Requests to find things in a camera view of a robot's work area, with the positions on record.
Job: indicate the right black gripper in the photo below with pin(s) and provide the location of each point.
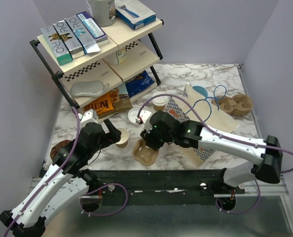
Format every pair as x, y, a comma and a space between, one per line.
147, 135

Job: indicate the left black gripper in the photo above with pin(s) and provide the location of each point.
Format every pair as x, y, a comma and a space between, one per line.
112, 138

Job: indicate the brown paper cup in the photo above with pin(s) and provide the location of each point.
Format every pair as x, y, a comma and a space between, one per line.
123, 139
159, 107

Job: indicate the checkered paper bag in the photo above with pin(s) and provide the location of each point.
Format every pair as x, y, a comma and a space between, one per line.
177, 109

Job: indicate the white plastic cup lid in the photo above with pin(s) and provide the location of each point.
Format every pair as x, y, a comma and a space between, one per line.
132, 115

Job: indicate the brown cardboard cup carrier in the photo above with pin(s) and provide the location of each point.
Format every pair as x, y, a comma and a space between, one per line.
143, 154

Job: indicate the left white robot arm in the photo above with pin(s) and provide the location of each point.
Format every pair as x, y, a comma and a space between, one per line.
65, 181

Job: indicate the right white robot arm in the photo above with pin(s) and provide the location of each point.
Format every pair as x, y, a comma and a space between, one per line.
263, 158

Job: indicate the orange snack bag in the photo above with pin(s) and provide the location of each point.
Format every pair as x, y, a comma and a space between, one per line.
103, 106

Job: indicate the brown cookie package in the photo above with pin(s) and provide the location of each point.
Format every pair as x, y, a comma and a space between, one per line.
120, 99

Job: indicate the blue chips bag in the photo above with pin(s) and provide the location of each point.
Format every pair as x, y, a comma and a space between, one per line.
138, 83

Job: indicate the black beige shelf rack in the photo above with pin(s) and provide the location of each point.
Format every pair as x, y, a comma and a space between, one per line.
143, 54

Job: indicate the grey sponge pad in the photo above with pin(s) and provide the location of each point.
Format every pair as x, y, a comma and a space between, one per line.
88, 89

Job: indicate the brown cookie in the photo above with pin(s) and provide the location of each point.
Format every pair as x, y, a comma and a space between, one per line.
57, 147

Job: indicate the white patterned mug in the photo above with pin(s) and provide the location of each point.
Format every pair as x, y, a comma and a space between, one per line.
117, 57

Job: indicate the stacked brown cup carriers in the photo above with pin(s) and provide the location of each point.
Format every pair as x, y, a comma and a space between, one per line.
238, 105

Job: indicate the blue silver toothpaste box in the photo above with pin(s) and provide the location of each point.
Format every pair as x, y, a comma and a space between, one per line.
88, 43

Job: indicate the purple white toothpaste box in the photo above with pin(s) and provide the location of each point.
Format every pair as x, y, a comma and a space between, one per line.
97, 33

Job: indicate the teal silver toothpaste box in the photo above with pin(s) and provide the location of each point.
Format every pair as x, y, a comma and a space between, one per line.
56, 45

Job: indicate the blue razor box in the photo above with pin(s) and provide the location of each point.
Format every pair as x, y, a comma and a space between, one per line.
134, 13

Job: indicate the grey printed mug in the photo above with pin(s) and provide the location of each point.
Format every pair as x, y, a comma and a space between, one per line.
102, 11

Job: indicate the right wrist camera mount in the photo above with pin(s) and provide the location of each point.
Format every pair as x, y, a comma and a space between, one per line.
142, 116

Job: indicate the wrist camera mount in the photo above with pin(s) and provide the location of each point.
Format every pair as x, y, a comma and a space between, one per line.
89, 116
142, 116

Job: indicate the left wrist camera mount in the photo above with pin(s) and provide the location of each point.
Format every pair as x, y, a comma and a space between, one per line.
89, 116

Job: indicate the cream bag with blue handles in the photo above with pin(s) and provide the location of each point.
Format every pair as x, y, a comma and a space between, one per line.
208, 112

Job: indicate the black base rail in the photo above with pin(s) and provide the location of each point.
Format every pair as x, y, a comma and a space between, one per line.
159, 187

